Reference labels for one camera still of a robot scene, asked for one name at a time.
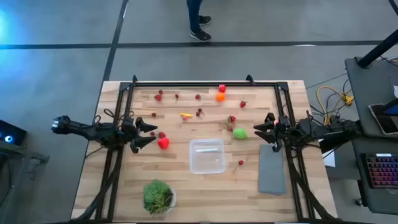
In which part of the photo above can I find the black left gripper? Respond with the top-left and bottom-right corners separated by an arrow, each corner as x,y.
118,116 -> 159,154

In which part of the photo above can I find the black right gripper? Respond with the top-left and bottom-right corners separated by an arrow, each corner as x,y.
253,112 -> 297,153

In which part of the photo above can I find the red toy apple with stem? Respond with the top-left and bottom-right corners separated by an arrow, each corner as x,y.
157,137 -> 170,151

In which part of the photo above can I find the green round toy fruit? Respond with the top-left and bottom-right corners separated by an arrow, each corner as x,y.
232,128 -> 249,140

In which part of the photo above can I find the clear plastic tupperware container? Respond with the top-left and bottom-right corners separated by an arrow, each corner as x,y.
188,138 -> 227,175

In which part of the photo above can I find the grey rectangular lid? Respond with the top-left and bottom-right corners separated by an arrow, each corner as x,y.
257,143 -> 287,196

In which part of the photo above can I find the white faceted textured container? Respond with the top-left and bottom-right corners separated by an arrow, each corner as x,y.
142,179 -> 177,215

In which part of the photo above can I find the white paper sheet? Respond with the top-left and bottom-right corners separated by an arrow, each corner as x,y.
322,148 -> 336,168

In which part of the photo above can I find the grey desk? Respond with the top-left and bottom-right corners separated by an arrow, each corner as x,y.
344,57 -> 398,216

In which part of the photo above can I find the backlit keyboard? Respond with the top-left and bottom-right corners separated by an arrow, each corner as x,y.
364,153 -> 398,189

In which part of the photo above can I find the person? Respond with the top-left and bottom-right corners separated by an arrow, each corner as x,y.
185,0 -> 213,42

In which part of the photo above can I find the black box with blue light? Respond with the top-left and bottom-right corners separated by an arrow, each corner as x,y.
0,119 -> 27,146

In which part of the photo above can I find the black pole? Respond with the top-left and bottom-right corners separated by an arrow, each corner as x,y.
356,29 -> 398,68

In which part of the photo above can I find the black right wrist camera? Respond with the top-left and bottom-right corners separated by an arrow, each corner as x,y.
279,116 -> 292,131

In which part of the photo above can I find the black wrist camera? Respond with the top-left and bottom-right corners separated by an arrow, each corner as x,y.
279,116 -> 292,131
122,117 -> 136,132

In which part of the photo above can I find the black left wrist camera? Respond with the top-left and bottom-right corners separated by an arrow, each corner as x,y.
122,117 -> 136,132

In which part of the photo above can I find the black aluminium table frame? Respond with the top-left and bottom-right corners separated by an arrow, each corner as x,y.
95,74 -> 315,222

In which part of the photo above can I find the yellow cable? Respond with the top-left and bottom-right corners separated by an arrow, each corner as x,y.
316,85 -> 355,126

